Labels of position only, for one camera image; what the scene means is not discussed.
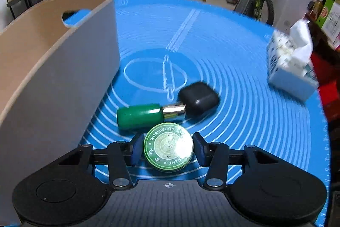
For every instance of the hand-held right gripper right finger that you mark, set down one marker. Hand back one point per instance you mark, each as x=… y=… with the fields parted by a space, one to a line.
x=200 y=150

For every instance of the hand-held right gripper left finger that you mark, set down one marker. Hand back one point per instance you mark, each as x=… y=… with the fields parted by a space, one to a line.
x=136 y=150

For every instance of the green round tin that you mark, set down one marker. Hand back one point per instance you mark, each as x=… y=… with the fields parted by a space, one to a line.
x=167 y=147

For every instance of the beige plastic basket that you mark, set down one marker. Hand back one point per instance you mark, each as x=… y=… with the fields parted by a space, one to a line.
x=53 y=83

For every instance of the green bottle with silver cap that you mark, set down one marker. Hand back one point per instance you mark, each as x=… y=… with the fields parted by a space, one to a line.
x=138 y=116

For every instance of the black earbud case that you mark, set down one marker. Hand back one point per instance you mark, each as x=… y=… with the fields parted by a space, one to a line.
x=199 y=99

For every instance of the blue silicone baking mat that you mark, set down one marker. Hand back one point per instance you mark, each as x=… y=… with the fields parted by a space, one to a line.
x=239 y=110

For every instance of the white tissue pack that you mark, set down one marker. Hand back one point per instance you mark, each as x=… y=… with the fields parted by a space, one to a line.
x=289 y=67

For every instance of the red gift boxes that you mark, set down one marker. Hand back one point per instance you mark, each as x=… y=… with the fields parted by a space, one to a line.
x=328 y=83

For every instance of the amber drink bottle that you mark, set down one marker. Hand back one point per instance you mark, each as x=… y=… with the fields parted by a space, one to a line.
x=316 y=7

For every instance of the green and white carton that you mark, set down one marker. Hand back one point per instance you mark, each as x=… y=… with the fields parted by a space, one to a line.
x=328 y=17

